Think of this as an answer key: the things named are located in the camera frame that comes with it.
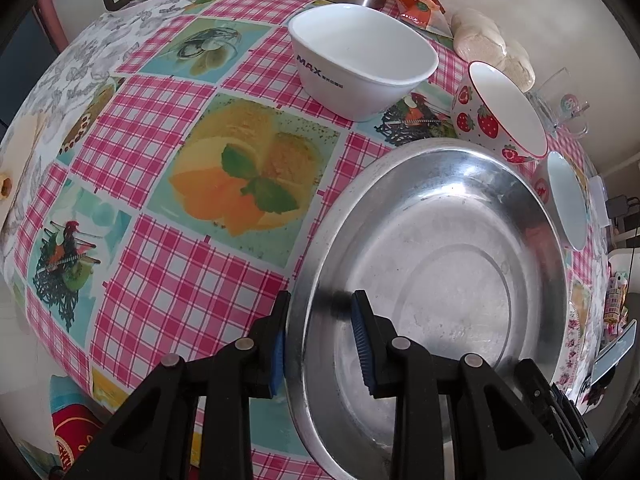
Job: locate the black charger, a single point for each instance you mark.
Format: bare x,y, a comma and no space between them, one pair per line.
617,207

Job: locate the bag of white buns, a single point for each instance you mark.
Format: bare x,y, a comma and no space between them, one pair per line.
480,35

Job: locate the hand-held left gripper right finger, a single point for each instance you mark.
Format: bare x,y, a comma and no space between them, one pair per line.
361,340

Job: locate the strawberry print bowl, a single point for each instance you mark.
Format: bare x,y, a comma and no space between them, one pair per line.
505,105

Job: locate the pink checked tablecloth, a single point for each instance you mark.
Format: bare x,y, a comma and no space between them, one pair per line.
150,110

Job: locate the orange snack packet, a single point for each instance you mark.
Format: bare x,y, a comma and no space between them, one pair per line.
420,7

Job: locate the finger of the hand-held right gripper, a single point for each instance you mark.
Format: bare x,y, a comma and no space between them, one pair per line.
555,410

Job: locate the white power strip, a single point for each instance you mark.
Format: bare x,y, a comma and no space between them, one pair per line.
599,200

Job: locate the pale blue round bowl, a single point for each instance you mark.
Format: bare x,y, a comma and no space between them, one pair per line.
567,200

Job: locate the pink chair back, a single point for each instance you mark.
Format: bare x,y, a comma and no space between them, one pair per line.
52,25

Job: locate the steel plate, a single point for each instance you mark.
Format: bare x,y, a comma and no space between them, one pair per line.
450,260

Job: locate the white square bowl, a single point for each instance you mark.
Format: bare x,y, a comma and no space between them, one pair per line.
360,50

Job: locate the clear glass mug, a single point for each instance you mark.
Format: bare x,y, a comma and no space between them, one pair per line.
565,105

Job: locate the colourful small carton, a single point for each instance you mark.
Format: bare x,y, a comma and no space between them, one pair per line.
616,300

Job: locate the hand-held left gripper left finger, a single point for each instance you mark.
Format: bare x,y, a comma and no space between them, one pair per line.
276,365

